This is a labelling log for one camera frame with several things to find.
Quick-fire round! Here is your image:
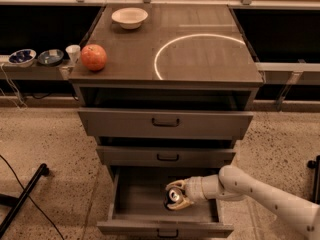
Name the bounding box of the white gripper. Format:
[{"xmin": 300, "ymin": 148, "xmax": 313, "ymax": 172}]
[{"xmin": 165, "ymin": 177, "xmax": 206, "ymax": 211}]

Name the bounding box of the dark pepsi can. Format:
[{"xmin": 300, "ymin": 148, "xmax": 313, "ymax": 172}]
[{"xmin": 164, "ymin": 188, "xmax": 183, "ymax": 207}]

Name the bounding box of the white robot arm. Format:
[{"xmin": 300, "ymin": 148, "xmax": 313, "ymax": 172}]
[{"xmin": 164, "ymin": 165, "xmax": 320, "ymax": 240}]

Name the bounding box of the grey bottom drawer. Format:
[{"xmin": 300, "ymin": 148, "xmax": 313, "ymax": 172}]
[{"xmin": 97, "ymin": 166, "xmax": 233, "ymax": 240}]

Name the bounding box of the grey drawer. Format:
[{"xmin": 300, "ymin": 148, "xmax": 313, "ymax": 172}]
[
  {"xmin": 97, "ymin": 166, "xmax": 233, "ymax": 240},
  {"xmin": 79, "ymin": 108, "xmax": 253, "ymax": 140},
  {"xmin": 97, "ymin": 146, "xmax": 235, "ymax": 168}
]

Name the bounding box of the grey middle drawer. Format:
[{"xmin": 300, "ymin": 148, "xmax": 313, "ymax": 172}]
[{"xmin": 97, "ymin": 146, "xmax": 235, "ymax": 168}]

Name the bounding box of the grey drawer cabinet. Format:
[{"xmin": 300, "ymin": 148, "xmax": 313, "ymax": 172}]
[{"xmin": 68, "ymin": 3, "xmax": 265, "ymax": 182}]

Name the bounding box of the grey top drawer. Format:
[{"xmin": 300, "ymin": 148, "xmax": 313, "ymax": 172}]
[{"xmin": 79, "ymin": 108, "xmax": 253, "ymax": 140}]

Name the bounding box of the black stand leg right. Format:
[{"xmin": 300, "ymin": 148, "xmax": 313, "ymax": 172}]
[{"xmin": 307, "ymin": 155, "xmax": 320, "ymax": 204}]

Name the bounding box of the black stand leg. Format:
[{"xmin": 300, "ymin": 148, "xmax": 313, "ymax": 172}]
[
  {"xmin": 0, "ymin": 163, "xmax": 49, "ymax": 238},
  {"xmin": 307, "ymin": 155, "xmax": 320, "ymax": 204}
]

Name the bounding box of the grey side shelf right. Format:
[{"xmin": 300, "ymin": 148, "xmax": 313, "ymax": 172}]
[{"xmin": 253, "ymin": 60, "xmax": 320, "ymax": 113}]

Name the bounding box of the grey side shelf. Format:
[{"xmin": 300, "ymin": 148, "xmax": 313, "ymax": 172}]
[
  {"xmin": 0, "ymin": 55, "xmax": 73, "ymax": 81},
  {"xmin": 253, "ymin": 60, "xmax": 320, "ymax": 113}
]

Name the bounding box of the red apple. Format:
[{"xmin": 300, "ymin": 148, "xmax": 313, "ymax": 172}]
[{"xmin": 81, "ymin": 44, "xmax": 107, "ymax": 72}]

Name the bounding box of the black stand leg left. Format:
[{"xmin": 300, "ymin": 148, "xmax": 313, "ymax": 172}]
[{"xmin": 0, "ymin": 163, "xmax": 49, "ymax": 238}]

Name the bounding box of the white paper cup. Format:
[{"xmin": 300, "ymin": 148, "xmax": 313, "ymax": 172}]
[{"xmin": 66, "ymin": 45, "xmax": 81, "ymax": 64}]

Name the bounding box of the white bowl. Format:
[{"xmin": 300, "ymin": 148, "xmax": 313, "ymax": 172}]
[{"xmin": 111, "ymin": 7, "xmax": 148, "ymax": 30}]

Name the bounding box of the grey blue bowl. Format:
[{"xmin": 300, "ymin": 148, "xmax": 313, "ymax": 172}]
[{"xmin": 37, "ymin": 49, "xmax": 64, "ymax": 66}]

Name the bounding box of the blue patterned bowl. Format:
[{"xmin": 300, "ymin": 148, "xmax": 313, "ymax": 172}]
[{"xmin": 8, "ymin": 49, "xmax": 36, "ymax": 67}]

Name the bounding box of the grey side shelf left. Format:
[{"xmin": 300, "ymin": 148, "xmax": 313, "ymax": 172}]
[{"xmin": 0, "ymin": 55, "xmax": 73, "ymax": 81}]

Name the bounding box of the white cable on shelf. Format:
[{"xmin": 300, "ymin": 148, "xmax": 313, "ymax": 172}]
[{"xmin": 0, "ymin": 62, "xmax": 28, "ymax": 109}]

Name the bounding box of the black floor cable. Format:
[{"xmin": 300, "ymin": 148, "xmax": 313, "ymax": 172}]
[{"xmin": 0, "ymin": 154, "xmax": 66, "ymax": 240}]

